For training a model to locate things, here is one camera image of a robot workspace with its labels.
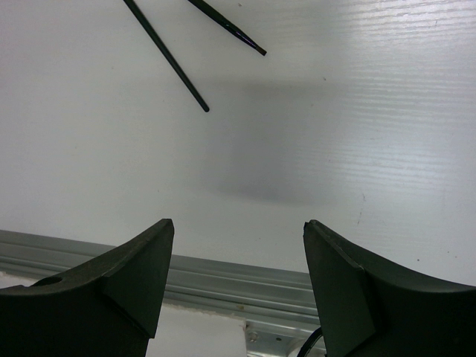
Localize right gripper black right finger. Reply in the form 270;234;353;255
303;220;475;356

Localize aluminium frame rail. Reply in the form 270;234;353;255
1;231;319;356

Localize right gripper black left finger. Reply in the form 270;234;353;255
1;219;174;356

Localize thin black makeup brush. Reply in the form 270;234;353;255
123;0;210;112

